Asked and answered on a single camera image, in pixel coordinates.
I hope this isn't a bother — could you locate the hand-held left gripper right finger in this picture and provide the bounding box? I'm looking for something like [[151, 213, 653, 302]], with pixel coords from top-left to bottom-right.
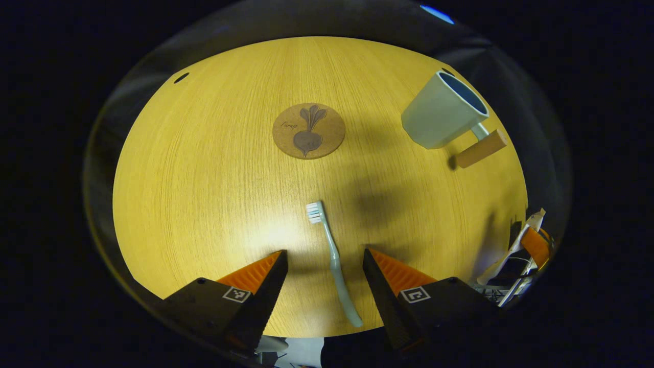
[[362, 248, 500, 356]]

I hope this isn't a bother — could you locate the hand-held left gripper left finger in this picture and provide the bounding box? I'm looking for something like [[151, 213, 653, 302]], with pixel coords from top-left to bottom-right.
[[162, 249, 289, 358]]

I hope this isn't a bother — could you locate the white toothpaste tube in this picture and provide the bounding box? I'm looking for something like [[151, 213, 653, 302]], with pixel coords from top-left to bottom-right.
[[478, 209, 546, 285]]

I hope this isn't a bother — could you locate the pale green toothbrush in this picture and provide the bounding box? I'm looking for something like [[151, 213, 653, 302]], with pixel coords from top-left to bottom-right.
[[306, 201, 363, 328]]

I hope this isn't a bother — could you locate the white cup with wooden handle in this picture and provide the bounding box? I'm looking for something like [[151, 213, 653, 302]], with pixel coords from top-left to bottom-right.
[[401, 71, 509, 169]]

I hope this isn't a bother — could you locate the round cork coaster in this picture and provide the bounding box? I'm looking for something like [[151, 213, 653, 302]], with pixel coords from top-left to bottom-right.
[[272, 103, 346, 160]]

